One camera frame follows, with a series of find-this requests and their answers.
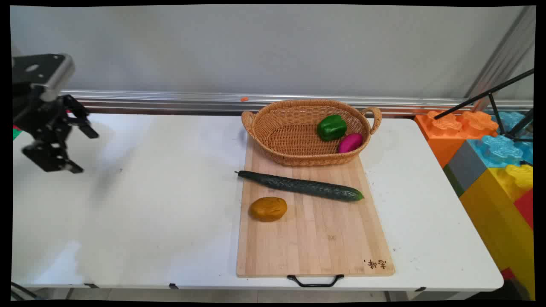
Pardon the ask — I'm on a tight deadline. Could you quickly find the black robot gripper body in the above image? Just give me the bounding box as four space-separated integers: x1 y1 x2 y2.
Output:
12 84 71 145

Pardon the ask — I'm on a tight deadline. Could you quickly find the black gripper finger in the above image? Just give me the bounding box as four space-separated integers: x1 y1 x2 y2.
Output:
22 141 84 174
63 94 100 139

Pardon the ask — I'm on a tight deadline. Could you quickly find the orange-brown potato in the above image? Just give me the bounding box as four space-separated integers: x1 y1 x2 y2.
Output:
249 197 288 222

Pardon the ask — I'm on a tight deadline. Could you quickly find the woven wicker basket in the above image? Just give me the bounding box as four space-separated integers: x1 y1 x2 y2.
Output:
241 99 383 167

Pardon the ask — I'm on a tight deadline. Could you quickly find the dark green cucumber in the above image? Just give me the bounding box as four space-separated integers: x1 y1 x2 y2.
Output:
234 170 364 202

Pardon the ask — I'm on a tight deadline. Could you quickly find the green bell pepper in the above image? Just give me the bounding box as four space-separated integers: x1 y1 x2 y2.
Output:
317 114 348 142

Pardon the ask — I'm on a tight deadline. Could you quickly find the bamboo cutting board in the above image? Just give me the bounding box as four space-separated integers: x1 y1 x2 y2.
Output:
236 136 395 278

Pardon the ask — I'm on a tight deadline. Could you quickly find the magenta toy vegetable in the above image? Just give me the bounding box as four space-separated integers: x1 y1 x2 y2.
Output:
337 133 363 154

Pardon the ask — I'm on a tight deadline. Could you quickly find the orange toy building block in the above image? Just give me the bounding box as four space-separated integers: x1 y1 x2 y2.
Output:
414 110 500 168

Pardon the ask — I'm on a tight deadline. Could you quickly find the grey toy building block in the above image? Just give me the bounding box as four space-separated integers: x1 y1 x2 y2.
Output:
442 139 489 197

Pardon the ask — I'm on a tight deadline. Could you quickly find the black tripod stand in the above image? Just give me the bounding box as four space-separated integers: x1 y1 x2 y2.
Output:
434 68 535 143

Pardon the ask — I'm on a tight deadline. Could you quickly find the blue toy building block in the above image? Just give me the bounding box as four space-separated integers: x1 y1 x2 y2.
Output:
467 111 534 168

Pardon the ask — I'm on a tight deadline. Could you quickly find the yellow toy building block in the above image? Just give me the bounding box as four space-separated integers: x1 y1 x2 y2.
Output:
459 164 536 300

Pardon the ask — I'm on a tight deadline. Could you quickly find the red toy building block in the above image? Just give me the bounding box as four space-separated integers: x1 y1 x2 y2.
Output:
513 188 534 231

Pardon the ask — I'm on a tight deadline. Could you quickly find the plain black cable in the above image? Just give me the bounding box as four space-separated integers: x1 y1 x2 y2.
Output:
12 281 41 301

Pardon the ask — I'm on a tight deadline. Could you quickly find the aluminium rail profile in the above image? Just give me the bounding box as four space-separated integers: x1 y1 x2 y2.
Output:
60 89 534 118

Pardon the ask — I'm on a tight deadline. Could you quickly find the slanted aluminium post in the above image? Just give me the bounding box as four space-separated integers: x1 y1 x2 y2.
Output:
465 6 536 112

